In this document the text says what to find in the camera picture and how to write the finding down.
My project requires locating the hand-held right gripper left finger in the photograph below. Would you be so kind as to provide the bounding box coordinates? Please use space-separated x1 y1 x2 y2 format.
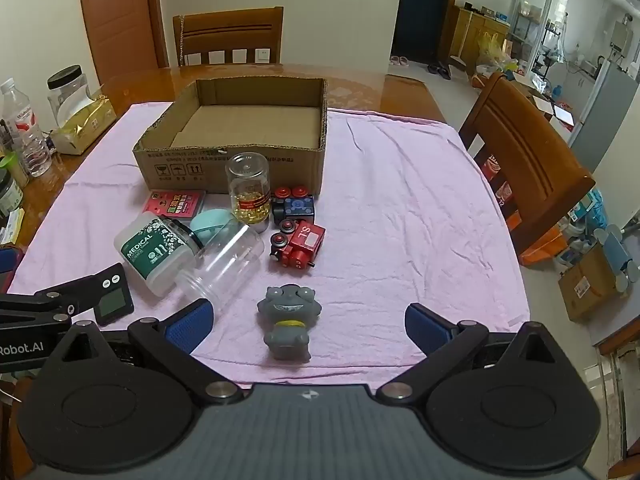
55 298 246 407

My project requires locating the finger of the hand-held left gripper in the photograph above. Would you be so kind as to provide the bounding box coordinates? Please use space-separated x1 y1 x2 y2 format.
0 285 81 323

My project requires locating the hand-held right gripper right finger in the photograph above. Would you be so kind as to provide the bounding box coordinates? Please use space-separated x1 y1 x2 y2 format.
375 303 568 403

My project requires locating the black digital timer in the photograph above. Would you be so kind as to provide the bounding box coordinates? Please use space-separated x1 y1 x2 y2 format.
72 266 135 327

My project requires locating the clear plastic jar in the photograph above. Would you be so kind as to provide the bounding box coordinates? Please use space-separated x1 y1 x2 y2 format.
175 220 265 317

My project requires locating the green label white jar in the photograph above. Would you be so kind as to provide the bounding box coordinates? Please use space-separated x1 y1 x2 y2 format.
114 212 203 296

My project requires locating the grey toy figure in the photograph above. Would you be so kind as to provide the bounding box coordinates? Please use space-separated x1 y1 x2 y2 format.
256 284 316 361

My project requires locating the red toy train engine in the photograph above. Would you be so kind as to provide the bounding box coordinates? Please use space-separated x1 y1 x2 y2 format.
270 220 326 272

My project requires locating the teal earbud case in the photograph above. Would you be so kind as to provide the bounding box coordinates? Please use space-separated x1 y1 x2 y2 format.
190 210 239 249

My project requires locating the dark jar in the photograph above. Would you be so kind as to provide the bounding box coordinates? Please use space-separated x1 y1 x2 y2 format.
0 167 25 217

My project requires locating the pink cloth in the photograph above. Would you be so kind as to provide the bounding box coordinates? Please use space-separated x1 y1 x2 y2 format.
7 102 531 391

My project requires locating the pink card box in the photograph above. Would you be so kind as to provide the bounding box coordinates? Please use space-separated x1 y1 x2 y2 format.
142 190 207 220

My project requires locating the orange bag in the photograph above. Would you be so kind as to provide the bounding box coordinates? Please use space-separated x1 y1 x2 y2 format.
505 212 557 267

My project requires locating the clear bottle of yellow capsules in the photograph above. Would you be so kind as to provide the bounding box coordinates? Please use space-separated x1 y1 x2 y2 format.
225 152 271 233

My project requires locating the green lid container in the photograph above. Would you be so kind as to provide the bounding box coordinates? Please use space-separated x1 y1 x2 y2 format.
0 155 29 191

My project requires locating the cardboard box with label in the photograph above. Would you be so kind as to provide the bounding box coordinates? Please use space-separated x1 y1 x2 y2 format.
557 245 631 322

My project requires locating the plastic water bottle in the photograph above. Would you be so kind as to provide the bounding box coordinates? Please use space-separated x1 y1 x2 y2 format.
0 78 51 177

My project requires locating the gold foil bag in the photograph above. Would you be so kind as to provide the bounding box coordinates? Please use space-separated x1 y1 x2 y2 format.
50 95 117 155

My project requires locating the wooden chair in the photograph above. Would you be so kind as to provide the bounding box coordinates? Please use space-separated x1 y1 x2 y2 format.
457 72 596 259
172 6 284 67

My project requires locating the clear jar with black lid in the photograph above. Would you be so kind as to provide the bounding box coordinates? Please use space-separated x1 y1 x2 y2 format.
47 65 92 126

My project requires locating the grey refrigerator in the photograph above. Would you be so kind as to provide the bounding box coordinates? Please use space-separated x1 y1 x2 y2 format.
570 57 640 174

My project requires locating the yellow plastic bag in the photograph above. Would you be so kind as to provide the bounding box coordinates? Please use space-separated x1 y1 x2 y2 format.
477 32 519 72

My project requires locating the brown wooden door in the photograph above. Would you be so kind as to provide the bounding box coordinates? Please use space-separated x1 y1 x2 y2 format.
76 0 169 86

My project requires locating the wooden cabinet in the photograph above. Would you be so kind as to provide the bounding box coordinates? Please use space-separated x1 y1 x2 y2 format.
440 5 511 69

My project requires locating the wall water heater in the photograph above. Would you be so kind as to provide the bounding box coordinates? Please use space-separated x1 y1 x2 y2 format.
611 15 632 59

